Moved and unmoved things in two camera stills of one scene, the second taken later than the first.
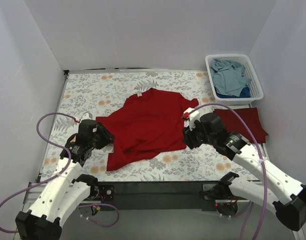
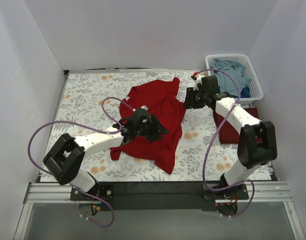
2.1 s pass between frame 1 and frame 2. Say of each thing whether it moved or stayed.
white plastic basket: stayed
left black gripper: moved
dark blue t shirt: stayed
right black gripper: moved
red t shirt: moved
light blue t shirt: stayed
